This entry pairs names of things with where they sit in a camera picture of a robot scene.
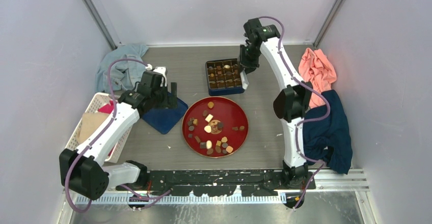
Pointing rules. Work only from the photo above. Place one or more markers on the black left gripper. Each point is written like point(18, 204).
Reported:
point(165, 103)

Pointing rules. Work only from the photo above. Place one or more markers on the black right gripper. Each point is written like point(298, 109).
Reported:
point(249, 66)

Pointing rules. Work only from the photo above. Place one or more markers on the blue box lid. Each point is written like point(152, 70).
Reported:
point(163, 120)

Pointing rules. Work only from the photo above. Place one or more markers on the white rectangular chocolate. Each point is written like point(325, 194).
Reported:
point(209, 118)

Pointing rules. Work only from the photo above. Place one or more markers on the metal tongs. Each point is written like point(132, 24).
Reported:
point(244, 80)

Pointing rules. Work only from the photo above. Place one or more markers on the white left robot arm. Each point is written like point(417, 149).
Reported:
point(82, 169)

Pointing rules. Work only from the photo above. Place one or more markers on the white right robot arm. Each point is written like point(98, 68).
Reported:
point(293, 100)

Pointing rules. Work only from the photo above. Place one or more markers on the blue chocolate box with dividers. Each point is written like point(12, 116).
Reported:
point(221, 81)

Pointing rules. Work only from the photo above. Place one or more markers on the white oval chocolate bottom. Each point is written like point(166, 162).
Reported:
point(208, 144)

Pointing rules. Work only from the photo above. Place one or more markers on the caramel cube chocolate bottom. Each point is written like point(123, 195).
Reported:
point(229, 149)

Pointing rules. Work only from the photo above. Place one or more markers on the light blue cloth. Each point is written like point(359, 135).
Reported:
point(124, 74)

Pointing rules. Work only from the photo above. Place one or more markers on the red round tray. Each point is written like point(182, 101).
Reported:
point(229, 120)

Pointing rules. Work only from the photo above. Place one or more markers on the pink cloth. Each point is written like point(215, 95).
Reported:
point(316, 68)

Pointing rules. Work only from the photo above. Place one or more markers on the magenta cloth in basket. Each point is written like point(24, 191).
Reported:
point(107, 108)

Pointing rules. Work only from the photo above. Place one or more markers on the white perforated basket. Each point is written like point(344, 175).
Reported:
point(109, 146)

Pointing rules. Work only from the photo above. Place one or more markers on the tan cloth in basket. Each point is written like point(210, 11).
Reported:
point(90, 122)

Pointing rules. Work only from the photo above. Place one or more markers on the dark navy cloth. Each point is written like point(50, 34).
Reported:
point(329, 139)

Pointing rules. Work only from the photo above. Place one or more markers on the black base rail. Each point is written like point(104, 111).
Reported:
point(218, 183)

